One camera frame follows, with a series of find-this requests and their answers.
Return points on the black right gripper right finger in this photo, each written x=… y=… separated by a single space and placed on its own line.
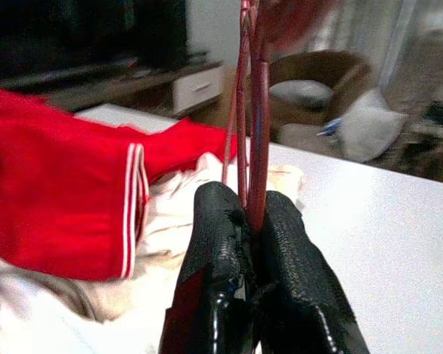
x=291 y=280

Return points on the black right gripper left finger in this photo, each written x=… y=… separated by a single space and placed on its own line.
x=214 y=258

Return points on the red clothes hanger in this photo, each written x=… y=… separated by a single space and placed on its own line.
x=258 y=147

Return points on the red shirt white trim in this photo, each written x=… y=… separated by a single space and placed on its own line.
x=59 y=184

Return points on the cream crumpled cloth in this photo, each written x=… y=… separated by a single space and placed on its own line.
x=170 y=206

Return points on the white pillow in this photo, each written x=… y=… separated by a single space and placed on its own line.
x=369 y=129

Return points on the white wooden tv stand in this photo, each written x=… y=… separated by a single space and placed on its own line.
x=197 y=88

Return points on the white cloth grey seam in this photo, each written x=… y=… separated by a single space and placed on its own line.
x=40 y=317

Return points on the grey chair cushion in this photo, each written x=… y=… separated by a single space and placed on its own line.
x=299 y=92

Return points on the brown wicker chair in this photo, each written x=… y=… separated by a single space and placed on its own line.
x=354 y=73

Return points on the black television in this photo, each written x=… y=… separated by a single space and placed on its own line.
x=77 y=33

